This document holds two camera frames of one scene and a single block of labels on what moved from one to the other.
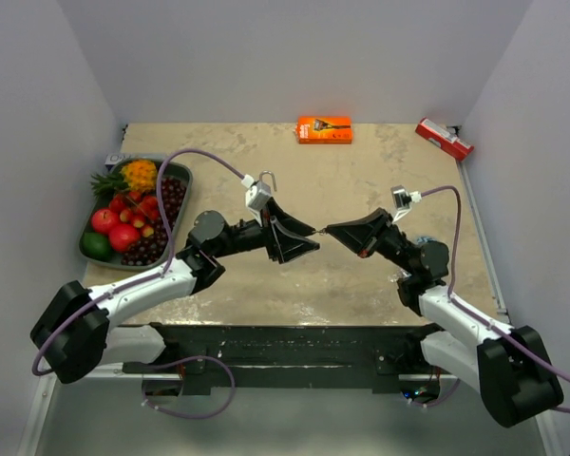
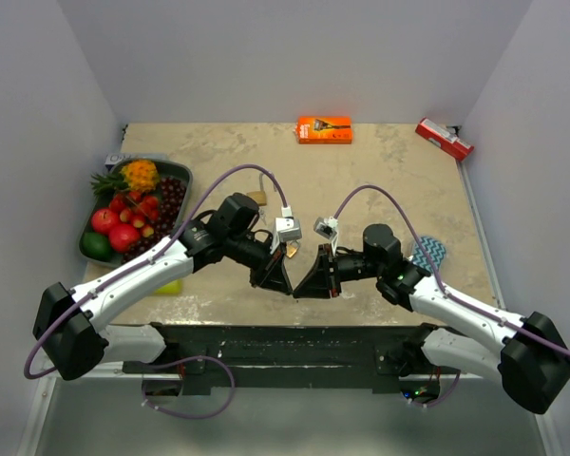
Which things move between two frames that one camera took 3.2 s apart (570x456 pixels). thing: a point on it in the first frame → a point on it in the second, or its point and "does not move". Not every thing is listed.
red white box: [443, 139] does not move
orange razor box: [324, 129] does not move
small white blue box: [112, 159] does not move
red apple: [103, 219] does not move
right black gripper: [361, 236] → [316, 283]
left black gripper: [283, 237] → [271, 273]
